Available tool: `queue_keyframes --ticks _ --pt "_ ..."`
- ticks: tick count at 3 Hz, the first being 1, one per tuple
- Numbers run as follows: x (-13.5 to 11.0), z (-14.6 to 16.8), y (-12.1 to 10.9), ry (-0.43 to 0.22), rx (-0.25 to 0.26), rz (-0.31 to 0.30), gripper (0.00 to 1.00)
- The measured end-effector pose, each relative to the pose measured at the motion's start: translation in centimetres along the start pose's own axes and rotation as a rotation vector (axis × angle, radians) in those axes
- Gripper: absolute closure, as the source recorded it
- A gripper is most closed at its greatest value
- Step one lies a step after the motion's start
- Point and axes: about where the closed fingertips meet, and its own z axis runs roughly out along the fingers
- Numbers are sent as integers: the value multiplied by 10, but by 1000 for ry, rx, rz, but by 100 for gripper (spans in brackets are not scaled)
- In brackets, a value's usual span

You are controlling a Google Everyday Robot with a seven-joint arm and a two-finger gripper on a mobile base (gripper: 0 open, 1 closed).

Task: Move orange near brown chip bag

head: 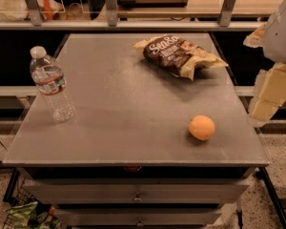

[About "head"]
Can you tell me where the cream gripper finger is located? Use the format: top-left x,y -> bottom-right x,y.
249,63 -> 286,122
243,25 -> 265,48

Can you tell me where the orange fruit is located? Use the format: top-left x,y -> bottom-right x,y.
189,115 -> 215,140

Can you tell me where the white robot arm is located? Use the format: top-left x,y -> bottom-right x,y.
243,0 -> 286,127

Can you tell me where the brown chip bag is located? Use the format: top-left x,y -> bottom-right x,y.
133,34 -> 228,80

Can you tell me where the white and orange bag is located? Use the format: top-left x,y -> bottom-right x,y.
0,0 -> 63,21

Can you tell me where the green chip bag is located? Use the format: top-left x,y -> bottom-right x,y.
6,201 -> 61,229

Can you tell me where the grey drawer cabinet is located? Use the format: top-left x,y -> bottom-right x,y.
4,33 -> 269,228

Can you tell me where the clear plastic water bottle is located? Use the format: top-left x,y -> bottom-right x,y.
30,46 -> 74,122

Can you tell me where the metal shelf rail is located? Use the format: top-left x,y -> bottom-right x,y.
0,0 -> 271,32

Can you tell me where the black wire basket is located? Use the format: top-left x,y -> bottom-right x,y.
2,171 -> 37,229

